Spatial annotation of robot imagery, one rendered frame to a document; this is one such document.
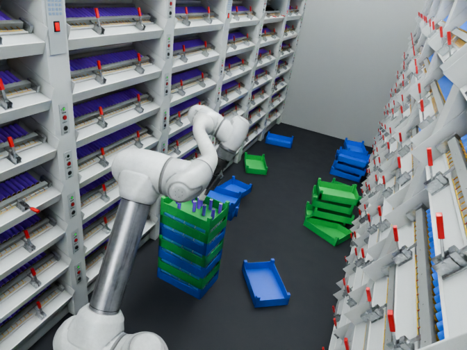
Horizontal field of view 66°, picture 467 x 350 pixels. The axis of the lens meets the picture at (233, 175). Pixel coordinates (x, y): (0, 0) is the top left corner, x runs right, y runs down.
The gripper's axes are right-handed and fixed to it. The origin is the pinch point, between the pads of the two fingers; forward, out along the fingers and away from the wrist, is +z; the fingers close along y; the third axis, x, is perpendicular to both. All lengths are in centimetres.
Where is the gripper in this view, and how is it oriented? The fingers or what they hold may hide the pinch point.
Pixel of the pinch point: (203, 192)
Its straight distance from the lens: 178.5
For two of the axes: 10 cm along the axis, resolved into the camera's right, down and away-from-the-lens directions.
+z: -4.8, 8.5, 2.2
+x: -7.0, -2.2, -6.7
